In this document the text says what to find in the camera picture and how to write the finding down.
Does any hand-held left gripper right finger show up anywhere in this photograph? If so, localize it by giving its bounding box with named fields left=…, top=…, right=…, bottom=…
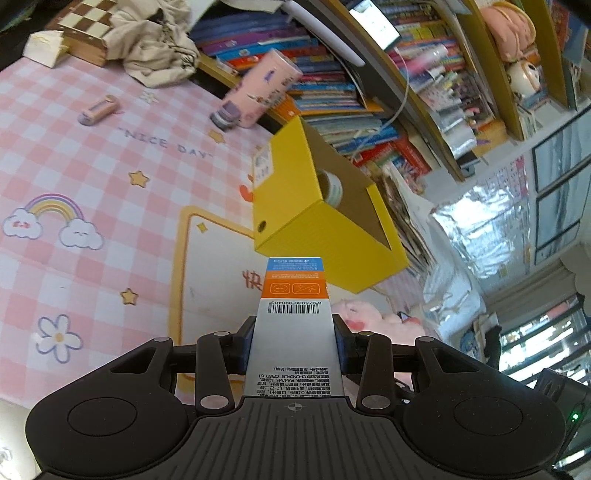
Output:
left=333, top=316, right=490, bottom=415

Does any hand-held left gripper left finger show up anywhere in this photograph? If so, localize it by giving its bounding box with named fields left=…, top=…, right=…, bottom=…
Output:
left=99, top=316, right=256, bottom=415

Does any pink plush toy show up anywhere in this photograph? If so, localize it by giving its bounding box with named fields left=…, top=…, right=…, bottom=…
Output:
left=329, top=298, right=426, bottom=344

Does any orange white toothpaste box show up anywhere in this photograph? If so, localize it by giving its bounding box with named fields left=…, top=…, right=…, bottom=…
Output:
left=244, top=256, right=354, bottom=398

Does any yellow cardboard box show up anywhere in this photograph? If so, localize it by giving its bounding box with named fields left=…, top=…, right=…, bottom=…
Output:
left=252, top=116, right=409, bottom=294

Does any grey white tape roll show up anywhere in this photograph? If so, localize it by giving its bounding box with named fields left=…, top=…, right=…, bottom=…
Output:
left=316, top=170, right=345, bottom=206

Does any purple toy car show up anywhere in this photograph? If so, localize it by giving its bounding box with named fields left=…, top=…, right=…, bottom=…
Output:
left=210, top=99, right=241, bottom=131

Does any pink purple toy bus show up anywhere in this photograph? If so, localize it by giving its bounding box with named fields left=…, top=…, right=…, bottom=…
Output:
left=78, top=95, right=121, bottom=127

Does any silver white storage container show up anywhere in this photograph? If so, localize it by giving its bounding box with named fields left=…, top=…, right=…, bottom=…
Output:
left=441, top=122, right=476, bottom=158

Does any stack of papers and booklets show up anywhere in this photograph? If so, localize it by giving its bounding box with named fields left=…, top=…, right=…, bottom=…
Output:
left=379, top=161, right=485, bottom=333

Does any silver foil sheet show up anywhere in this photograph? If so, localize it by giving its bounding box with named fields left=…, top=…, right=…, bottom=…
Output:
left=431, top=182, right=539, bottom=333

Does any glass window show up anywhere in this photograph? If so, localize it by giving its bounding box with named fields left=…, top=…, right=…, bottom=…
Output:
left=531, top=111, right=591, bottom=264

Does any pink checked tablecloth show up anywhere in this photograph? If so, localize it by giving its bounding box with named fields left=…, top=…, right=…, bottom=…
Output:
left=0, top=58, right=416, bottom=462

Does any orange flat box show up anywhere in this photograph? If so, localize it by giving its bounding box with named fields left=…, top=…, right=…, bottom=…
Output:
left=272, top=95, right=305, bottom=121

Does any row of leaning children's books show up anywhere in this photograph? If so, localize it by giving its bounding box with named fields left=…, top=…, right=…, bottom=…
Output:
left=189, top=18, right=435, bottom=195

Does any pink printed canister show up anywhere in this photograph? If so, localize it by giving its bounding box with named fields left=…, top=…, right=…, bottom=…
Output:
left=223, top=48, right=302, bottom=129

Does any beige canvas bag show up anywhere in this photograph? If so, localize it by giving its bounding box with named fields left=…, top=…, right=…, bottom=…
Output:
left=104, top=0, right=201, bottom=88

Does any white lamp bar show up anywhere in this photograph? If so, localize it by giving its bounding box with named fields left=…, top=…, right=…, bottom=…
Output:
left=281, top=0, right=365, bottom=68

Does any smartphone with lit video screen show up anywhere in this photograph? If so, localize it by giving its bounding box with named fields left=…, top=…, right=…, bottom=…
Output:
left=348, top=0, right=402, bottom=51

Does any row of upright colourful books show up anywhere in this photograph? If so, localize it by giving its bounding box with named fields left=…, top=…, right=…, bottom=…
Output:
left=392, top=0, right=490, bottom=121

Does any white orange doll head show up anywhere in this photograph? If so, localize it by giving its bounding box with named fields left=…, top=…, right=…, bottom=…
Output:
left=505, top=60, right=543, bottom=100

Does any white wooden bookshelf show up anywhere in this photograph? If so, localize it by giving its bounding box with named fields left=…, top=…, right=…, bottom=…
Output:
left=185, top=0, right=583, bottom=185

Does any wooden chessboard box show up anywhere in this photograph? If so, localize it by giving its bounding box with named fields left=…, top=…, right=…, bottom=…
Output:
left=58, top=0, right=125, bottom=68

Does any white tissue pack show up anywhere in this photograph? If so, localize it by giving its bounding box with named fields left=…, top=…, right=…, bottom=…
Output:
left=23, top=31, right=69, bottom=69

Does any pink alphabet wall poster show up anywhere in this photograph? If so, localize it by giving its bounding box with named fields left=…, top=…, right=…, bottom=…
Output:
left=492, top=154, right=532, bottom=208

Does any white charging cable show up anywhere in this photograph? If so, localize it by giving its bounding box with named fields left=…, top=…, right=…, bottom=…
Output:
left=351, top=48, right=411, bottom=162

